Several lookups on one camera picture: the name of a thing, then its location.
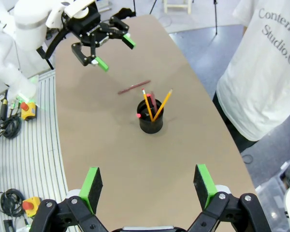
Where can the person in white t-shirt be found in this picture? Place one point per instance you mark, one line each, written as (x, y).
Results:
(263, 72)

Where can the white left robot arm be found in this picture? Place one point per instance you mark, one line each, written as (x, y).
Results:
(26, 21)

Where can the maroon pen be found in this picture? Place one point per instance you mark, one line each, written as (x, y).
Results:
(134, 87)
(154, 101)

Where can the black mesh pen holder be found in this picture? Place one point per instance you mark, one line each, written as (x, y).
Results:
(151, 125)

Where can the black marker with red cap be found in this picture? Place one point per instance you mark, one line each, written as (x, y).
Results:
(150, 106)

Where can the black tripod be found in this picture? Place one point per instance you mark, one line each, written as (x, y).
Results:
(215, 17)

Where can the yellow emergency stop button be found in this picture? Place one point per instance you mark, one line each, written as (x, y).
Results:
(31, 205)
(28, 111)

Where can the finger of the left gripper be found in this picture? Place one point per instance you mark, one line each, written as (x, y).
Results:
(122, 26)
(81, 55)

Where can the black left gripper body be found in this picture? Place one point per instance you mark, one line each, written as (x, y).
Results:
(87, 23)

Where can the yellow pencil with pink eraser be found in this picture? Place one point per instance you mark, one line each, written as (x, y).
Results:
(147, 102)
(163, 104)

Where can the aluminium profile base plate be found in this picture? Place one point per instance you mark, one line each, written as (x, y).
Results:
(33, 157)

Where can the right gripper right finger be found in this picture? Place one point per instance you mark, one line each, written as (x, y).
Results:
(204, 188)

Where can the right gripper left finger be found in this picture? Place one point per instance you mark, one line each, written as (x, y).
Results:
(91, 191)

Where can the wooden stool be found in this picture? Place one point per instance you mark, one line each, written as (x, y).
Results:
(177, 6)

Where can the clear plastic storage box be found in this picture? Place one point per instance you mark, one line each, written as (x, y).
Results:
(273, 191)

